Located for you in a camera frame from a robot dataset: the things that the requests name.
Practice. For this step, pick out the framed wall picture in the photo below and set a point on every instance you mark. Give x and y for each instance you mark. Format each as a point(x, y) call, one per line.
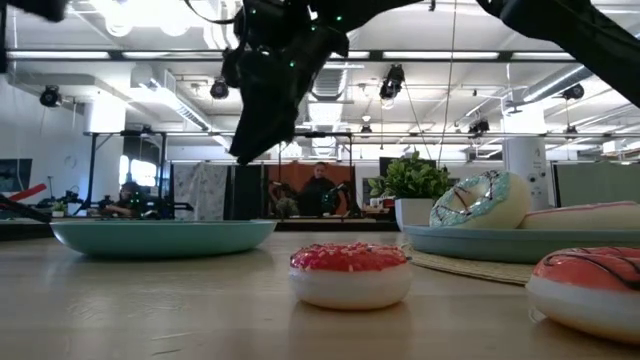
point(15, 175)

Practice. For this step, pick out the black overhead frame bar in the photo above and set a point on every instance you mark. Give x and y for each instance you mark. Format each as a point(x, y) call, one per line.
point(150, 55)

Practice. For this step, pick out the small potted green plant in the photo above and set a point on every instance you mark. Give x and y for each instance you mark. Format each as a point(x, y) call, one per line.
point(286, 207)

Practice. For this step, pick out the teal round plate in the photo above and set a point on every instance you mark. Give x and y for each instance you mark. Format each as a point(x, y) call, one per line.
point(160, 240)

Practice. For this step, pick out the black metal rig frame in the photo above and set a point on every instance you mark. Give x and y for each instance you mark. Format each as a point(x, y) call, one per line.
point(325, 134)
point(91, 170)

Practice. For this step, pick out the green plant in white pot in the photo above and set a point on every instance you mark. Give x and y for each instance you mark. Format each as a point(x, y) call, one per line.
point(412, 182)

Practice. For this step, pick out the black curtain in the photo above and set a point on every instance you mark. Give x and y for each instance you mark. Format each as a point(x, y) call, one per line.
point(247, 192)

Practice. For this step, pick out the woven straw placemat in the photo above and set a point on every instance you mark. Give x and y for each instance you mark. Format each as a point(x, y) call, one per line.
point(475, 270)

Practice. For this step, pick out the pale blue round plate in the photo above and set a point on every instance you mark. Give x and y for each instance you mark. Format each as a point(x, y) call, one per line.
point(500, 245)

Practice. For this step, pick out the white round column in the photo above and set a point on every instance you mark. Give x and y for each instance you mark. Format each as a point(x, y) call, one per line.
point(527, 160)

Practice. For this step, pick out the small red sprinkled donut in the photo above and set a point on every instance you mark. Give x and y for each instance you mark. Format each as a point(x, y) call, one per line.
point(350, 290)

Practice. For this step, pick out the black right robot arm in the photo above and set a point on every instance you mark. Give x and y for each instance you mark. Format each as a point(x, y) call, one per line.
point(575, 30)

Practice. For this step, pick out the large blue iced donut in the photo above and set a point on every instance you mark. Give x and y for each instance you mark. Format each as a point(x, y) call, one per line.
point(500, 210)

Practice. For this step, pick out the black hanging spotlight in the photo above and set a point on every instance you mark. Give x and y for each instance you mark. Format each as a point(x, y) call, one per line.
point(573, 92)
point(219, 89)
point(50, 96)
point(479, 127)
point(392, 82)

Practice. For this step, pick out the silver ventilation duct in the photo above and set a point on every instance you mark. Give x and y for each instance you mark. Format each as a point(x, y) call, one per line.
point(332, 85)

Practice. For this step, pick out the orange partition panel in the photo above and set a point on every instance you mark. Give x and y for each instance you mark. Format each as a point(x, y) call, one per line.
point(287, 175)

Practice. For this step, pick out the background black robot arm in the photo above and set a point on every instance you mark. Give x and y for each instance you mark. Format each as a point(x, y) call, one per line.
point(70, 200)

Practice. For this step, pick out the red bar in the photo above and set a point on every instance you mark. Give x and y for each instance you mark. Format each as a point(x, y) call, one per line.
point(30, 191)

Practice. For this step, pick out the small pink chocolate-drizzled donut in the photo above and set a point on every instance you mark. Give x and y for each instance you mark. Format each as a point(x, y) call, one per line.
point(585, 310)

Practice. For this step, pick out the patterned grey curtain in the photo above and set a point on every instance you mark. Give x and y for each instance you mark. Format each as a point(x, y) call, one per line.
point(200, 192)

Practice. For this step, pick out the person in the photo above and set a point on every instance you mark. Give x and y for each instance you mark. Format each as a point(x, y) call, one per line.
point(320, 197)
point(127, 202)

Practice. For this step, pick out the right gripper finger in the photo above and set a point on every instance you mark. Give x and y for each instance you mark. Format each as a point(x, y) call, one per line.
point(290, 110)
point(257, 125)

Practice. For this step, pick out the green partition wall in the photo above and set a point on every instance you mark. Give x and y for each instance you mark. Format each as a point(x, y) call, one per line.
point(595, 182)

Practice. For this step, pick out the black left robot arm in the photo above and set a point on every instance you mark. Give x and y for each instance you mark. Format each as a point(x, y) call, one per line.
point(40, 7)

